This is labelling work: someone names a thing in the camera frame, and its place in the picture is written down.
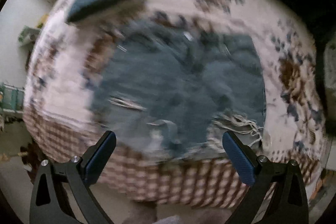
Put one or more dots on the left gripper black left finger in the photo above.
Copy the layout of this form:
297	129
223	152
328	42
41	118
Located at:
49	203

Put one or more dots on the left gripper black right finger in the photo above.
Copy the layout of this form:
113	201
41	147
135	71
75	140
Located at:
289	200

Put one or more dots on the cluttered side shelf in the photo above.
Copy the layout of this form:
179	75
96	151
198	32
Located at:
29	35

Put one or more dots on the teal plastic basket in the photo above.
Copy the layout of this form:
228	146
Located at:
11	100

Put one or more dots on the distressed blue denim shorts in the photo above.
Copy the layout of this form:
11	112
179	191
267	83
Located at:
171	93

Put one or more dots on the floral quilt bed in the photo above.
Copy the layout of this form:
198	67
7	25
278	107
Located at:
66	68

